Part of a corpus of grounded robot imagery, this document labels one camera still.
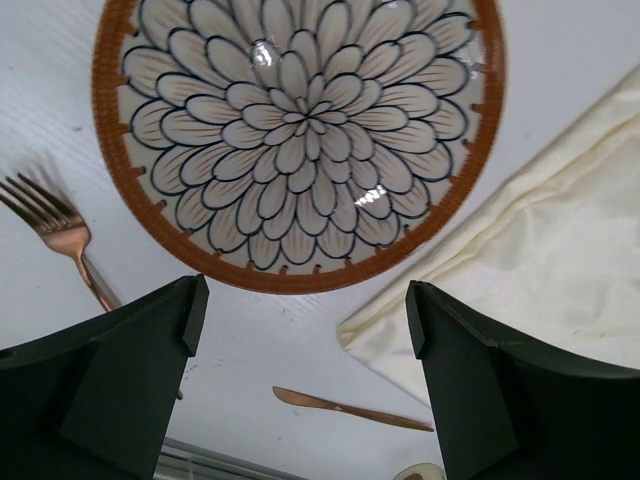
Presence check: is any floral patterned ceramic plate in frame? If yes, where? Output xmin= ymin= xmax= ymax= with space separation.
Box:
xmin=92 ymin=1 xmax=506 ymax=294

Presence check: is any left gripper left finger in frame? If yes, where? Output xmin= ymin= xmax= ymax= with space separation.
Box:
xmin=1 ymin=275 xmax=209 ymax=479

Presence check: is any copper knife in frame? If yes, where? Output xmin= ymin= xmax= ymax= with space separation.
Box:
xmin=272 ymin=386 xmax=435 ymax=432

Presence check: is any copper fork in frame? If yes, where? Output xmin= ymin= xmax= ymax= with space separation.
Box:
xmin=1 ymin=173 xmax=118 ymax=311

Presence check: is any aluminium front rail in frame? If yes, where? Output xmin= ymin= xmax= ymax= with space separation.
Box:
xmin=153 ymin=438 xmax=302 ymax=480

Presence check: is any cream cloth napkin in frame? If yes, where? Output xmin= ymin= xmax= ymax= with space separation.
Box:
xmin=337 ymin=72 xmax=639 ymax=402

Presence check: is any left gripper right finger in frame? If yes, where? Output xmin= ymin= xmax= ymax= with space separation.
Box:
xmin=405 ymin=281 xmax=639 ymax=479

